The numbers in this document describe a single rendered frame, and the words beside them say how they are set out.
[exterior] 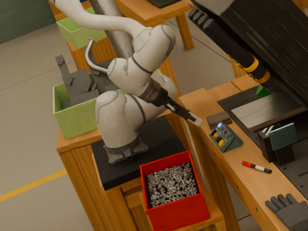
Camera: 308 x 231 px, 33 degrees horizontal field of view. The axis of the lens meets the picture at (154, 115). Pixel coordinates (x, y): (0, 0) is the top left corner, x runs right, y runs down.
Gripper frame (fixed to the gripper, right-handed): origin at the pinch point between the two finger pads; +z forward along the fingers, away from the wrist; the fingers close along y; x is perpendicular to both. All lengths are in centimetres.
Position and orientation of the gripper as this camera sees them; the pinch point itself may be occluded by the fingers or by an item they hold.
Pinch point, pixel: (194, 119)
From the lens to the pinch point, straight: 211.2
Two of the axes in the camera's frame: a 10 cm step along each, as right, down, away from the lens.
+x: 5.9, -7.9, -1.9
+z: 7.8, 4.8, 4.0
